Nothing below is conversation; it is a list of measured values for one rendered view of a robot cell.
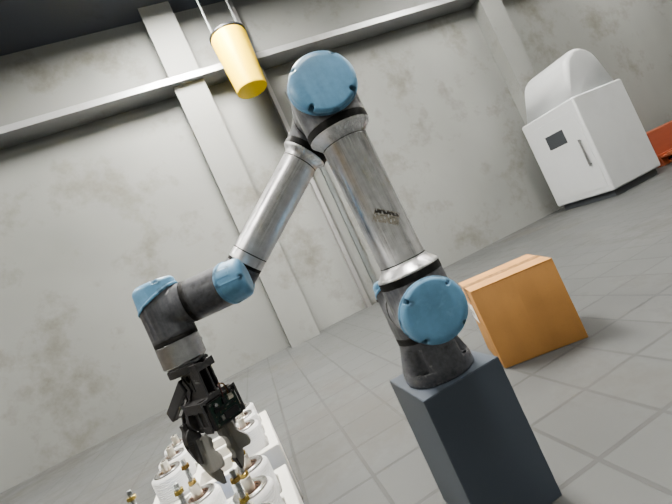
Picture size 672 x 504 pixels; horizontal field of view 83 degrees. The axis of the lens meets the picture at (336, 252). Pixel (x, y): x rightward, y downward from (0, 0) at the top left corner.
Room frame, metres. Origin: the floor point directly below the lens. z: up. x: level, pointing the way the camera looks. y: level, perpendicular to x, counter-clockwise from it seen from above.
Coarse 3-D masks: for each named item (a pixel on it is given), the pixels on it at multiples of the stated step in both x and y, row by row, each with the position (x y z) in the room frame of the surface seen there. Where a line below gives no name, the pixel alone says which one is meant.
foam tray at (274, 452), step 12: (264, 420) 1.38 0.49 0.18; (216, 444) 1.41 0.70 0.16; (276, 444) 1.13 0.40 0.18; (228, 456) 1.20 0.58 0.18; (276, 456) 1.12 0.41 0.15; (228, 468) 1.20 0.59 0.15; (276, 468) 1.12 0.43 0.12; (288, 468) 1.13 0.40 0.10; (204, 480) 1.17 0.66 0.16; (228, 480) 1.08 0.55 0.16; (228, 492) 1.08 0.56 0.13; (300, 492) 1.13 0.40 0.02
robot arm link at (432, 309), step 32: (320, 64) 0.62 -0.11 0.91; (288, 96) 0.64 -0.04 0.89; (320, 96) 0.61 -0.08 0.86; (352, 96) 0.61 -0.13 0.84; (320, 128) 0.63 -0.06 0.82; (352, 128) 0.63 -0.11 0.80; (352, 160) 0.63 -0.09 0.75; (352, 192) 0.65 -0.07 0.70; (384, 192) 0.64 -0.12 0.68; (384, 224) 0.64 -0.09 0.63; (384, 256) 0.65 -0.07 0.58; (416, 256) 0.64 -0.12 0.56; (384, 288) 0.65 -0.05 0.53; (416, 288) 0.60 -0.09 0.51; (448, 288) 0.61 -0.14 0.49; (416, 320) 0.61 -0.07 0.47; (448, 320) 0.62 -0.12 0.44
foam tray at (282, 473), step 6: (282, 468) 0.97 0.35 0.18; (276, 474) 0.95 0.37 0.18; (282, 474) 0.94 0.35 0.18; (288, 474) 0.92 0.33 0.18; (282, 480) 0.91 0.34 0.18; (288, 480) 0.90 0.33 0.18; (282, 486) 0.88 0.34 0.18; (288, 486) 0.87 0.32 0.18; (294, 486) 0.90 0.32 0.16; (282, 492) 0.86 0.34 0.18; (288, 492) 0.85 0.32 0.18; (294, 492) 0.84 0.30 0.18; (282, 498) 0.84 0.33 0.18; (288, 498) 0.82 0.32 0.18; (294, 498) 0.81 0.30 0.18; (300, 498) 0.93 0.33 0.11
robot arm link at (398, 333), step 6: (378, 288) 0.78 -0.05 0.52; (378, 294) 0.79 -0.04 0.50; (378, 300) 0.81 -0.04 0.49; (384, 300) 0.77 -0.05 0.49; (384, 306) 0.77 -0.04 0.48; (384, 312) 0.79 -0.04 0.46; (390, 318) 0.74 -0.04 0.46; (390, 324) 0.80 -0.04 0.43; (396, 330) 0.79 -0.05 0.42; (396, 336) 0.80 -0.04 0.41; (402, 336) 0.78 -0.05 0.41
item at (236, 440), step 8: (232, 424) 0.67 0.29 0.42; (224, 432) 0.68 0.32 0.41; (232, 432) 0.68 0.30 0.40; (240, 432) 0.67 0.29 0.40; (232, 440) 0.68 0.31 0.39; (240, 440) 0.67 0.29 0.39; (248, 440) 0.66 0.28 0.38; (232, 448) 0.68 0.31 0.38; (240, 448) 0.68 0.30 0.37; (232, 456) 0.69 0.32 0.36; (240, 456) 0.68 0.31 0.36; (240, 464) 0.68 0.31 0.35
